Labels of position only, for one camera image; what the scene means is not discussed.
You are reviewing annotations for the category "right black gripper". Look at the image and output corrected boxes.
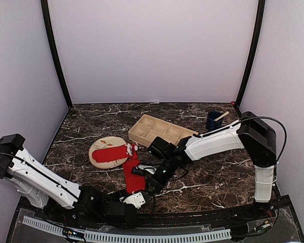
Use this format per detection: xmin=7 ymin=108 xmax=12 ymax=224
xmin=144 ymin=156 xmax=177 ymax=196

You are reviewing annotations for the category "red santa sock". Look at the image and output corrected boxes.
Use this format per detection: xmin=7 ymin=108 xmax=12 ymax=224
xmin=92 ymin=144 xmax=138 ymax=163
xmin=123 ymin=160 xmax=145 ymax=194

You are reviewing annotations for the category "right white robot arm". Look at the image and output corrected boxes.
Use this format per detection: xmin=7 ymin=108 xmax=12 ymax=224
xmin=145 ymin=111 xmax=282 ymax=220

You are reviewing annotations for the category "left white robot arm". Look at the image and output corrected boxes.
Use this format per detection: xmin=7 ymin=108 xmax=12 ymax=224
xmin=0 ymin=134 xmax=155 ymax=228

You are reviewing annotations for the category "wooden compartment tray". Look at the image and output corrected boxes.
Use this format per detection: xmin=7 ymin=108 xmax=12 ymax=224
xmin=128 ymin=114 xmax=198 ymax=147

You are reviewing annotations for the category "round painted wooden plate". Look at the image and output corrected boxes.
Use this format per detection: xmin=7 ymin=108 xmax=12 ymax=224
xmin=89 ymin=136 xmax=129 ymax=170

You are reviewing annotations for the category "dark blue enamel mug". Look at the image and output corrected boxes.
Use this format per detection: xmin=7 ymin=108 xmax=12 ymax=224
xmin=206 ymin=111 xmax=223 ymax=132

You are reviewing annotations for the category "wooden stick in mug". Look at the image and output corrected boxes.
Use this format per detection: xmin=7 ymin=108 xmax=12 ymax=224
xmin=214 ymin=111 xmax=229 ymax=122

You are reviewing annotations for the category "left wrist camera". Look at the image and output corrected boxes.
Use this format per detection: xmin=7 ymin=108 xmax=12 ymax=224
xmin=120 ymin=192 xmax=146 ymax=209

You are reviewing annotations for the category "white slotted cable duct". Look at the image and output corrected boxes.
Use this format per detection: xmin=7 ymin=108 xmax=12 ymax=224
xmin=22 ymin=216 xmax=232 ymax=242

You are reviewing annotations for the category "black front table rail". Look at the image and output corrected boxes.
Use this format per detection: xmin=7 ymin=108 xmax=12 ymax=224
xmin=45 ymin=203 xmax=256 ymax=229

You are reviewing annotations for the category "left black frame post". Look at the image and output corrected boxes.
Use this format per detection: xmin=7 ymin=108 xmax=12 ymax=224
xmin=41 ymin=0 xmax=73 ymax=109

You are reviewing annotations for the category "black frame post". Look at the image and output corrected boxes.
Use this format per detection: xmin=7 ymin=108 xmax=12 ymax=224
xmin=233 ymin=0 xmax=266 ymax=111
xmin=41 ymin=0 xmax=73 ymax=109

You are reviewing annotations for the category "right black frame post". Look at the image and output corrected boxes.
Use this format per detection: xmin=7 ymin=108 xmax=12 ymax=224
xmin=233 ymin=0 xmax=266 ymax=111

